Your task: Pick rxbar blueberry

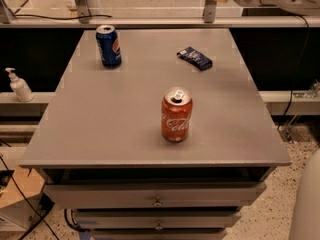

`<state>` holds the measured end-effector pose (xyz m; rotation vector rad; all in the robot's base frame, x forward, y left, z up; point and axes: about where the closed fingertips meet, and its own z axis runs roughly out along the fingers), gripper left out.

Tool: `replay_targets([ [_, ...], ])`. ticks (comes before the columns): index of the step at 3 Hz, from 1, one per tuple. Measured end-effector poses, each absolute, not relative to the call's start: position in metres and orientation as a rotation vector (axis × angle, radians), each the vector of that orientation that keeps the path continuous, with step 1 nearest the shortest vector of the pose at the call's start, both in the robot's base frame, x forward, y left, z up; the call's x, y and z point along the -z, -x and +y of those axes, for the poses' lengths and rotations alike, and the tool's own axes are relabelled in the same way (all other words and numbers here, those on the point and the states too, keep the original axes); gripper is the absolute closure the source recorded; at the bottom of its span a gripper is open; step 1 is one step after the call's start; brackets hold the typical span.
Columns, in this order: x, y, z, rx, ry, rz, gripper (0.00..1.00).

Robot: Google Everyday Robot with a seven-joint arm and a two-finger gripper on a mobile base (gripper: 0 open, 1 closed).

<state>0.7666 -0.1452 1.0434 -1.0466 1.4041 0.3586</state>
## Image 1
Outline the blue rxbar blueberry bar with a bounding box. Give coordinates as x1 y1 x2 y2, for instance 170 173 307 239
177 47 213 71

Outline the red coca-cola can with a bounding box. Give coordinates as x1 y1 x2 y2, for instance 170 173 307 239
161 87 193 142

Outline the blue pepsi can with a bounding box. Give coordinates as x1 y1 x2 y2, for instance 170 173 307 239
96 25 122 68

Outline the grey drawer cabinet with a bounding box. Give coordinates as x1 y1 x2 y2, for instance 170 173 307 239
19 29 292 240

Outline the top grey drawer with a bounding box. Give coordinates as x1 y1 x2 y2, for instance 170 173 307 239
44 183 266 209

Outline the grey drawer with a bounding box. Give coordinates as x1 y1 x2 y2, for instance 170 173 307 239
92 229 227 240
44 183 266 209
74 209 241 230

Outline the white pump soap bottle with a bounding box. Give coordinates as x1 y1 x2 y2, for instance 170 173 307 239
5 67 34 102

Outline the middle grey drawer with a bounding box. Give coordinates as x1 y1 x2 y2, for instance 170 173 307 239
74 209 241 230

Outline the bottom grey drawer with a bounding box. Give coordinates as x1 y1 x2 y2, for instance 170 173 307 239
92 229 227 240

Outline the cardboard box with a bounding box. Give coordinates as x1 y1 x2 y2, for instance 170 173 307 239
0 167 44 232

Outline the right metal bracket post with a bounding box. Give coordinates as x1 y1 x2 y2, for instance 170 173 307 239
203 0 217 23

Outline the metal bracket post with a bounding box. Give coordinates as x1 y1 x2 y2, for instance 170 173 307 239
75 0 91 24
203 0 217 23

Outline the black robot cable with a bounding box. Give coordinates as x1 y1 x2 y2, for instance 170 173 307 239
276 14 311 132

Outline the left metal bracket post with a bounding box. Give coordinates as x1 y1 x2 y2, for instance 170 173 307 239
75 0 91 24

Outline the black cable on ledge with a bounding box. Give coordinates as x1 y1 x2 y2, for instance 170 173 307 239
13 14 113 22

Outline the black floor cable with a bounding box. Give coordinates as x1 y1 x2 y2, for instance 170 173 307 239
0 139 61 240

